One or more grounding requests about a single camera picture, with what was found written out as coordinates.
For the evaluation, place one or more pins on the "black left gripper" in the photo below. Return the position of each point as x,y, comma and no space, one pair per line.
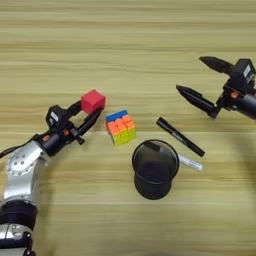
56,141

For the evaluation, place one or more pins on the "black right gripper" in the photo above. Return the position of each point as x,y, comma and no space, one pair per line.
243,105

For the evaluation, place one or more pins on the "red cube block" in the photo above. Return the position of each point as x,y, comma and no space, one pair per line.
92,101

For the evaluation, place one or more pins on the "black marker pen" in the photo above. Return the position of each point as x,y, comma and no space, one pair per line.
180,136

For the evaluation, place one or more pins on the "white silver pen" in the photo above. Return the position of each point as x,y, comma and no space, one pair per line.
191,163

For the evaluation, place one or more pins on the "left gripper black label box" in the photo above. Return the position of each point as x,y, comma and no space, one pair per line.
56,116

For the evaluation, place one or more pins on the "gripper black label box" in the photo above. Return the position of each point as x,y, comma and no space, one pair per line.
242,75
56,116

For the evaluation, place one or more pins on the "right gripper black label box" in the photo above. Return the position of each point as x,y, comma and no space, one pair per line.
242,75

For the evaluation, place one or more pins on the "multicoloured puzzle cube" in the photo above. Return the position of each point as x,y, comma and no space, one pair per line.
121,128

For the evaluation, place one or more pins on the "black mesh pen cup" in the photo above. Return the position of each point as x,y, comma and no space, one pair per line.
155,176

